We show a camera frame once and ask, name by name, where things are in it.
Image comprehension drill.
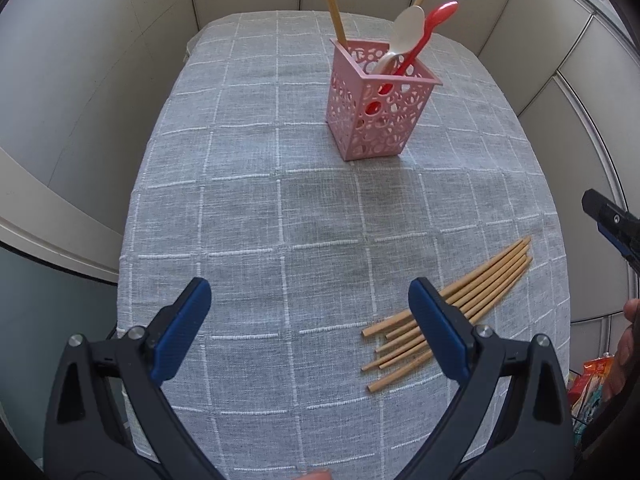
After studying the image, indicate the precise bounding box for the red plastic spoon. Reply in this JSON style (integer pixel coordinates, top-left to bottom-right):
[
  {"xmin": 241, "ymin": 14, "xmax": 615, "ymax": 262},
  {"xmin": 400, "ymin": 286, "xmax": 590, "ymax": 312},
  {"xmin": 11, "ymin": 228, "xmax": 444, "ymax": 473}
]
[{"xmin": 364, "ymin": 0, "xmax": 460, "ymax": 116}]

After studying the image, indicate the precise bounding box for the white plastic spoon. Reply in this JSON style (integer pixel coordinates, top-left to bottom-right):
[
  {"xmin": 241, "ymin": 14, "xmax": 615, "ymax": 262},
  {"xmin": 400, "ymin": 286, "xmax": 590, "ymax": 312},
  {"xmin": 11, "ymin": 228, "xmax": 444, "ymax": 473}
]
[{"xmin": 372, "ymin": 6, "xmax": 425, "ymax": 75}]

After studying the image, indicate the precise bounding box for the wooden chopstick apart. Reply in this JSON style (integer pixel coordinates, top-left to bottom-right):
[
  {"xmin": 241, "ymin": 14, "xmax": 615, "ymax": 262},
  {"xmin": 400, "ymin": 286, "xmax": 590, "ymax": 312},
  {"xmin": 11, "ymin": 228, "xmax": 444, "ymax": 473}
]
[{"xmin": 326, "ymin": 0, "xmax": 348, "ymax": 49}]

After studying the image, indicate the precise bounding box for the person's right hand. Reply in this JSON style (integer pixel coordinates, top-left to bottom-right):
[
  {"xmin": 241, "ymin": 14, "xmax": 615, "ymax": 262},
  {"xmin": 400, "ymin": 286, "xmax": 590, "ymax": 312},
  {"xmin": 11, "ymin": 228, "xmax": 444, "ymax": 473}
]
[{"xmin": 602, "ymin": 298, "xmax": 639, "ymax": 402}]

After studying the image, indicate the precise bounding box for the grey checked tablecloth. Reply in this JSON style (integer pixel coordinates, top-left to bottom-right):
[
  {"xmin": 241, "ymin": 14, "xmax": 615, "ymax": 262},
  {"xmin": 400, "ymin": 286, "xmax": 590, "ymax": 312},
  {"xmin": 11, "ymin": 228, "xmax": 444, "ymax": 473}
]
[{"xmin": 117, "ymin": 11, "xmax": 570, "ymax": 479}]

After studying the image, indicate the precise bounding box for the pink perforated utensil holder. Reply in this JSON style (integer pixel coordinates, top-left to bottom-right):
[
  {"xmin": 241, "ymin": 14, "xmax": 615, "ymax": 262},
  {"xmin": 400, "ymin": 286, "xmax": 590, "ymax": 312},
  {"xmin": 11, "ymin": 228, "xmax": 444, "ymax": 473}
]
[{"xmin": 326, "ymin": 40, "xmax": 442, "ymax": 162}]

